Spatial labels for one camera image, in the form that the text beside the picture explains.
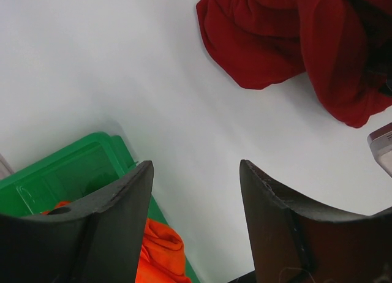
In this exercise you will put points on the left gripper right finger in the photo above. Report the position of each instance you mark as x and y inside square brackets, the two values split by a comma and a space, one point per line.
[295, 238]

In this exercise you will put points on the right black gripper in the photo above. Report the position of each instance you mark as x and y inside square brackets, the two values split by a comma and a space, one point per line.
[376, 22]

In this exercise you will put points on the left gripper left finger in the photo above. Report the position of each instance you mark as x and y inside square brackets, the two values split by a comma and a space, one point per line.
[94, 239]

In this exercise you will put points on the dark red t-shirt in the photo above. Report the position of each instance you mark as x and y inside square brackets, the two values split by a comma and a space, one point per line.
[259, 43]

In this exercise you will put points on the green plastic tray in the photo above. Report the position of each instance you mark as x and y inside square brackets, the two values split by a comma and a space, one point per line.
[66, 176]

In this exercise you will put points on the orange t-shirt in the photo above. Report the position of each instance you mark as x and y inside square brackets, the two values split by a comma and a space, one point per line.
[162, 257]

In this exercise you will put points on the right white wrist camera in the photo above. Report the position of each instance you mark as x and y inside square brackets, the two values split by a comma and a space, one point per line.
[380, 145]

